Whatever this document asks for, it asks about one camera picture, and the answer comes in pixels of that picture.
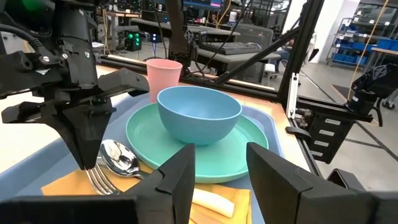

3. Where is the black keyboard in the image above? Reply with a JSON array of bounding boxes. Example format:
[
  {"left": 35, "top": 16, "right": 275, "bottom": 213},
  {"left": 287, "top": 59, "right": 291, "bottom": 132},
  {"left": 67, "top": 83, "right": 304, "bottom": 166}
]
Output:
[{"left": 198, "top": 42, "right": 262, "bottom": 56}]

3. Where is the grey mesh office chair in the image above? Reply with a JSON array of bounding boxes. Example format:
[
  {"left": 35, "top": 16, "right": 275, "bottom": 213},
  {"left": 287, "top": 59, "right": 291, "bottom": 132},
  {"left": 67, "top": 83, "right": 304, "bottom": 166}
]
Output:
[{"left": 231, "top": 23, "right": 274, "bottom": 50}]

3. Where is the blue bowl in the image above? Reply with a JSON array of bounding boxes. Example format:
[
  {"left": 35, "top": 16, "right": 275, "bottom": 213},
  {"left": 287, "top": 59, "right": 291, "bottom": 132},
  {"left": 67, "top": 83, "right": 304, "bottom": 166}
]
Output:
[{"left": 157, "top": 86, "right": 243, "bottom": 147}]

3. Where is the shelf with blue bins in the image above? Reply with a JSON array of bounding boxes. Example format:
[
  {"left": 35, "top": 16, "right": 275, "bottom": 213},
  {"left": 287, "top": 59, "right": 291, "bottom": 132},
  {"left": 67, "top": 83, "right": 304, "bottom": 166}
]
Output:
[{"left": 326, "top": 17, "right": 398, "bottom": 68}]

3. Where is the black clamp bracket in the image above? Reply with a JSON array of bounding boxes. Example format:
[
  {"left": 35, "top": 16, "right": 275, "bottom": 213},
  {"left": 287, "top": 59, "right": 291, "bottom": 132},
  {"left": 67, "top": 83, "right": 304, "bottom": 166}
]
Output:
[{"left": 326, "top": 167, "right": 366, "bottom": 192}]

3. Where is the orange-handled metal fork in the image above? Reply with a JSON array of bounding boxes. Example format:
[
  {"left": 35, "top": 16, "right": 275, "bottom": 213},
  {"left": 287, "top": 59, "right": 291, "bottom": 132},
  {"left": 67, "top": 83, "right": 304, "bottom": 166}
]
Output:
[{"left": 85, "top": 163, "right": 122, "bottom": 196}]

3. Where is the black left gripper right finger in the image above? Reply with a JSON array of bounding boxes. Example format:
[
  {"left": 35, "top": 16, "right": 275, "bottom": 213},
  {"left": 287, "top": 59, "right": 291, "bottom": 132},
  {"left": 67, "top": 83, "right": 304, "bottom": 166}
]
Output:
[{"left": 246, "top": 142, "right": 373, "bottom": 224}]

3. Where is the black computer with green lights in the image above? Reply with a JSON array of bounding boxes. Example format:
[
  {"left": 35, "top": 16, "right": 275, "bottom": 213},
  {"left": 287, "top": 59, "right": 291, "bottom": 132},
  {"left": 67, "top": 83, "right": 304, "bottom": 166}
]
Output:
[{"left": 124, "top": 30, "right": 142, "bottom": 52}]

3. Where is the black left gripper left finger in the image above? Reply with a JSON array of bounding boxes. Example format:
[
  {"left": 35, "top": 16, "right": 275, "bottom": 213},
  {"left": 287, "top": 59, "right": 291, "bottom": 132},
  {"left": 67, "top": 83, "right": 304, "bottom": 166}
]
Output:
[{"left": 124, "top": 143, "right": 196, "bottom": 224}]

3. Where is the yellow cloth napkin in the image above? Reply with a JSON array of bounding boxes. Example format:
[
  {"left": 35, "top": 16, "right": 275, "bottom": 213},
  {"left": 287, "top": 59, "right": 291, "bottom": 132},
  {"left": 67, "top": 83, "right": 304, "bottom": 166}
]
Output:
[{"left": 40, "top": 161, "right": 252, "bottom": 224}]

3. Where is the light blue plastic tray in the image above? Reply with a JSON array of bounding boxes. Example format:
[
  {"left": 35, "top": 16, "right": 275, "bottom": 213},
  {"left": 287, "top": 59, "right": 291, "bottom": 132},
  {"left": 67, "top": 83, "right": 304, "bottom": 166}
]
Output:
[{"left": 0, "top": 93, "right": 285, "bottom": 224}]

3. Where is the silver angle bracket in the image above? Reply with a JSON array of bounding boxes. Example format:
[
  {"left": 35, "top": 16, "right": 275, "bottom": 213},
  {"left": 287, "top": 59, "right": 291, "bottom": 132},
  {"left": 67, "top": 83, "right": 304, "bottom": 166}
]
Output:
[{"left": 285, "top": 73, "right": 300, "bottom": 119}]

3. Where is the teal plate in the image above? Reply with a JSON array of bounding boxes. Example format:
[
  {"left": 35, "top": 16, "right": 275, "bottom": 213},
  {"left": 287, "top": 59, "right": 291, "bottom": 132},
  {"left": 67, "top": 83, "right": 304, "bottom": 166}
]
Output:
[{"left": 126, "top": 102, "right": 269, "bottom": 184}]

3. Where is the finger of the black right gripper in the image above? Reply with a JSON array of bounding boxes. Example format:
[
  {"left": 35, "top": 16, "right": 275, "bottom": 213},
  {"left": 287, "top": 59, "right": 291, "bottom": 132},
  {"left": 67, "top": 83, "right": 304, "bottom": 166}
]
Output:
[
  {"left": 81, "top": 101, "right": 116, "bottom": 170},
  {"left": 42, "top": 105, "right": 85, "bottom": 169}
]

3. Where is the orange-handled metal spoon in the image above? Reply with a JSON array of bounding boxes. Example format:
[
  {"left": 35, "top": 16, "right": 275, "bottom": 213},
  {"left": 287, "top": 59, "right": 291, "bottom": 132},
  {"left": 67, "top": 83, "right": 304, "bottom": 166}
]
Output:
[{"left": 99, "top": 139, "right": 147, "bottom": 180}]

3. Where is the black labelled control box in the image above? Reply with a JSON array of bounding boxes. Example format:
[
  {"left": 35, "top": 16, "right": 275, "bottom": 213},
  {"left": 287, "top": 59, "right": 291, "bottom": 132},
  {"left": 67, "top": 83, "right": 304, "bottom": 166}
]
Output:
[{"left": 306, "top": 110, "right": 355, "bottom": 164}]

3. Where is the pink cup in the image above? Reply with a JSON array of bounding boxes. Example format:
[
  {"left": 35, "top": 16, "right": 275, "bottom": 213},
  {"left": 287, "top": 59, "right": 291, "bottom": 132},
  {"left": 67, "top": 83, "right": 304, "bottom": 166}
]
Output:
[{"left": 146, "top": 58, "right": 183, "bottom": 103}]

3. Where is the cream-handled knife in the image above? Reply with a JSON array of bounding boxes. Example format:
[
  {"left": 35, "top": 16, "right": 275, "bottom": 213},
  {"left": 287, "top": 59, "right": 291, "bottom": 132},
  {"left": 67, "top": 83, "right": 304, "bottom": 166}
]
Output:
[{"left": 191, "top": 188, "right": 236, "bottom": 218}]

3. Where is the grey desk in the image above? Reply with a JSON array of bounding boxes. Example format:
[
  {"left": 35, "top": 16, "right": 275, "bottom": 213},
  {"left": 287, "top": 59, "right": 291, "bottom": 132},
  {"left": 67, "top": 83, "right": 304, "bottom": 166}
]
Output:
[{"left": 130, "top": 17, "right": 280, "bottom": 83}]

